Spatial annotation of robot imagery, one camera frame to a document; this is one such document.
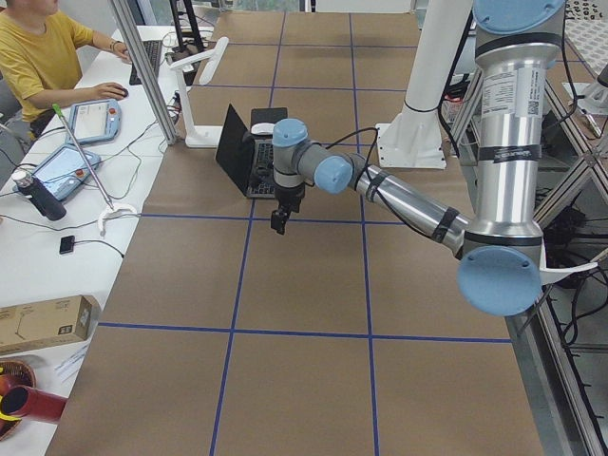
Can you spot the white desk lamp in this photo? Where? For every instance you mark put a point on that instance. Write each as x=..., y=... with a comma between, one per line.
x=199, y=135

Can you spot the red cylinder bottle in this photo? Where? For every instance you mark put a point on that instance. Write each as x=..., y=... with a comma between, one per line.
x=28, y=403

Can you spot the small black square puck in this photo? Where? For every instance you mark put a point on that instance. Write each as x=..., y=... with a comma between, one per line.
x=67, y=244

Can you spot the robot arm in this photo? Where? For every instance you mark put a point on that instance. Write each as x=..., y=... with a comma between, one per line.
x=500, y=245

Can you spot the white computer mouse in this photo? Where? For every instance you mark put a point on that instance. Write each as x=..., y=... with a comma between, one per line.
x=262, y=129

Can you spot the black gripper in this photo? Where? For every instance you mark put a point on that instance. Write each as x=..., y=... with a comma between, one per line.
x=288, y=197

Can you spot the white reacher grabber stick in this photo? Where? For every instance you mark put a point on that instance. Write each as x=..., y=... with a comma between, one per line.
x=113, y=209

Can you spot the grey laptop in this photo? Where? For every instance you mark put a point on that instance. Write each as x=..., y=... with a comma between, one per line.
x=245, y=158

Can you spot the blue teach pendant far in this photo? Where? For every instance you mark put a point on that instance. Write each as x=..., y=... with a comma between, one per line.
x=95, y=121

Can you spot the aluminium frame post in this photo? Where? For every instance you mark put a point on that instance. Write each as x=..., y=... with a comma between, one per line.
x=129, y=31

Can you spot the person right hand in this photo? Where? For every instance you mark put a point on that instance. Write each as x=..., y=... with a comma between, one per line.
x=104, y=90

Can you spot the cardboard box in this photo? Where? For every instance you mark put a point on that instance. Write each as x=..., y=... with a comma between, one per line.
x=47, y=323

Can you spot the black mouse pad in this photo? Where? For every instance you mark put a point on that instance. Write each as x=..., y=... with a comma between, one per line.
x=268, y=115

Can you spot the person left hand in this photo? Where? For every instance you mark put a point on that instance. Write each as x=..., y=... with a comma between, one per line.
x=120, y=50

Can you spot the blue teach pendant near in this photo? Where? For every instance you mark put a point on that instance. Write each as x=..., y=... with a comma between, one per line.
x=62, y=172

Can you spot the person in yellow shirt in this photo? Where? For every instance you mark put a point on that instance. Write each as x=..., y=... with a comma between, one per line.
x=39, y=58

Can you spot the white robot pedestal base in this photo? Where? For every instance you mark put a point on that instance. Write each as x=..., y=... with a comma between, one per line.
x=446, y=48

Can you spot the black water bottle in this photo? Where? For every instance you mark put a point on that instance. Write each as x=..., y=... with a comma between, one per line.
x=30, y=187

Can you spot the blue teach pendant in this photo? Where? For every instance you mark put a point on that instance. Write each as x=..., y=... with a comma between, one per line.
x=95, y=121
x=62, y=172

